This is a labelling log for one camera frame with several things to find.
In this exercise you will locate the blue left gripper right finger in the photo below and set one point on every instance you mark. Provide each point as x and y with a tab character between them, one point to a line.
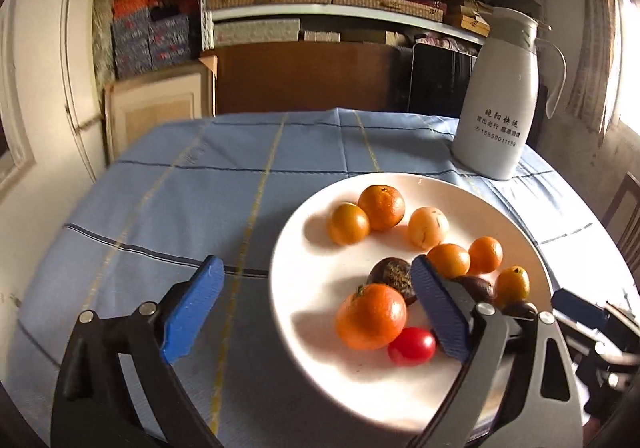
540	406

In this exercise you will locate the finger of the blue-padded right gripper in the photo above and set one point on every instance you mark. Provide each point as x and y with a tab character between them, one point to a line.
578	309

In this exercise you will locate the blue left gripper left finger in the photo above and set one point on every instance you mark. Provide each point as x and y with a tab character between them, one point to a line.
92	406

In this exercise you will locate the small yellow-orange fruit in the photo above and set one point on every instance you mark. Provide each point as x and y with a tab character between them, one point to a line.
511	286

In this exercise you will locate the dark passion fruit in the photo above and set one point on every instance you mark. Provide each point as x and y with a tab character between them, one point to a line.
480	290
521	309
394	272

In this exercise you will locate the red plum front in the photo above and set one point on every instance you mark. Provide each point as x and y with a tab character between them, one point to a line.
414	346

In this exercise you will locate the orange mandarin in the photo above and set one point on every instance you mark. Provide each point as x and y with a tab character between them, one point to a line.
371	317
384	206
348	224
486	255

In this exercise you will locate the dark passion fruit front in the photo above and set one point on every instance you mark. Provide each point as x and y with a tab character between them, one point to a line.
394	272

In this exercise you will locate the pale speckled round fruit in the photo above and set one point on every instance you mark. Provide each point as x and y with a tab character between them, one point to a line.
427	228

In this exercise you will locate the orange mandarin front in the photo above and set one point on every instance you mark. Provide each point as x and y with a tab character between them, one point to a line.
384	206

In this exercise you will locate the dark wooden chair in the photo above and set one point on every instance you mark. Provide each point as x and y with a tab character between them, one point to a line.
621	220

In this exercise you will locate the white oval plate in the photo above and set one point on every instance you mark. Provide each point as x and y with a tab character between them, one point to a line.
311	276

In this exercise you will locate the white thermos jug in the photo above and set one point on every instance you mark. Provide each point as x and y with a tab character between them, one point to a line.
500	102

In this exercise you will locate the blue checked tablecloth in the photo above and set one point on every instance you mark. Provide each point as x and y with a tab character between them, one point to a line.
226	186

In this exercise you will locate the framed beige panel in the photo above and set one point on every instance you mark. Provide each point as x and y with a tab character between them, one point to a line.
135	106

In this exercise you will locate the stack of blue patterned boxes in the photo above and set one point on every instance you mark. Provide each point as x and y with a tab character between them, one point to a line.
143	44

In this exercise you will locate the brown wooden board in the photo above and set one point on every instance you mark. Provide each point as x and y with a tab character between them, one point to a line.
305	76

